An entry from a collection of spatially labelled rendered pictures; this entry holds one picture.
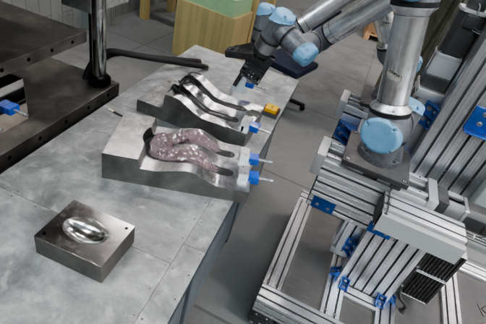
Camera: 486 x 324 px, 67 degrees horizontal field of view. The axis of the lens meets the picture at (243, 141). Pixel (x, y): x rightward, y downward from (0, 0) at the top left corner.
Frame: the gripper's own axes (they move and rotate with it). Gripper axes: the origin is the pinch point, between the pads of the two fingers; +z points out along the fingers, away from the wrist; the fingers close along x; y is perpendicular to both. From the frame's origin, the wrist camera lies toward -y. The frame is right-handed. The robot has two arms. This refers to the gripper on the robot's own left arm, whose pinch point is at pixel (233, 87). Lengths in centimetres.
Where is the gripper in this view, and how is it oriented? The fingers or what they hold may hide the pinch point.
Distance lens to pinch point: 140.4
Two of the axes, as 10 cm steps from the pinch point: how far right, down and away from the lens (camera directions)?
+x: 3.1, -6.0, 7.4
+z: -4.5, 6.0, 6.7
